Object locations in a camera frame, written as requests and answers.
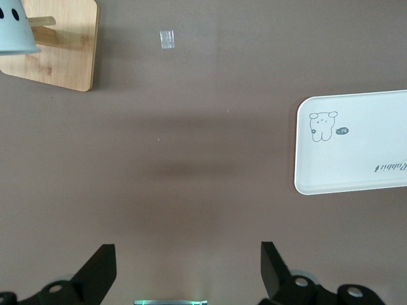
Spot clear tape piece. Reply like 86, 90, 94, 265
158, 29, 176, 50

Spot light blue cup black dots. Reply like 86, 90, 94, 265
0, 0, 42, 57

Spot white tray with bear print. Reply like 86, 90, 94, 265
293, 89, 407, 195

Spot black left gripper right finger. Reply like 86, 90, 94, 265
258, 241, 386, 305

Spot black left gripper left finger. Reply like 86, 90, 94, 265
0, 243, 118, 305

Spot wooden cup stand with pegs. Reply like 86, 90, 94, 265
0, 0, 100, 93

